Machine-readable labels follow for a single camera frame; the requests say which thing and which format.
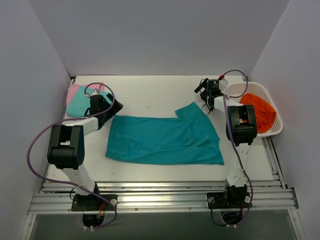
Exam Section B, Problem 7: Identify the aluminium rail frame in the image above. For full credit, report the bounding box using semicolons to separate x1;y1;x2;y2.
27;137;300;215

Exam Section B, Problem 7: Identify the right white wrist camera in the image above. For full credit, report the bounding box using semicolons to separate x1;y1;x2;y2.
218;74;229;90

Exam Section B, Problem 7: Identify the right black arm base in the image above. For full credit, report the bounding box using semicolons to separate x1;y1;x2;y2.
206;192;252;210

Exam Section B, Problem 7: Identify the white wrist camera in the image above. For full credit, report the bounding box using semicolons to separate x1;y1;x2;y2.
85;88;101;98
218;74;229;90

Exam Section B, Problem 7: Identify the folded mint t shirt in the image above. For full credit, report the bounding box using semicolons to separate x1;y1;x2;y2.
65;86;108;118

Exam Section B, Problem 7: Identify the orange t shirt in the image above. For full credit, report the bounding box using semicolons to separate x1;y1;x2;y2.
240;93;277;134

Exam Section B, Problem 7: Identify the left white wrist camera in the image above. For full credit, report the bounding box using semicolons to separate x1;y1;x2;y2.
85;88;101;98

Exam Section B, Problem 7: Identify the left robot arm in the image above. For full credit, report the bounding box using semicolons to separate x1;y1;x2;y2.
47;93;123;210

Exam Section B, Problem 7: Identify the teal t shirt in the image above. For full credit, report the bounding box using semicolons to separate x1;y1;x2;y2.
105;102;224;165

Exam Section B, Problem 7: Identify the white plastic basket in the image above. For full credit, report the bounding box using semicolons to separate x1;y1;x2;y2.
226;82;283;138

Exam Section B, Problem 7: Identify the folded pink t shirt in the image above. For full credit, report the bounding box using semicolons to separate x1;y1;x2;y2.
66;83;105;107

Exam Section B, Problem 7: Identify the black loop cable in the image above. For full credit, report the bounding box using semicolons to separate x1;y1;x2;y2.
199;79;216;117

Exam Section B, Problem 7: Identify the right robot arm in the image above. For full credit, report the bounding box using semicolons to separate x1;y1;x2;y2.
194;78;258;190

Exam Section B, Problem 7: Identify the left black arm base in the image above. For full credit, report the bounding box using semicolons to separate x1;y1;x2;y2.
71;194;118;212

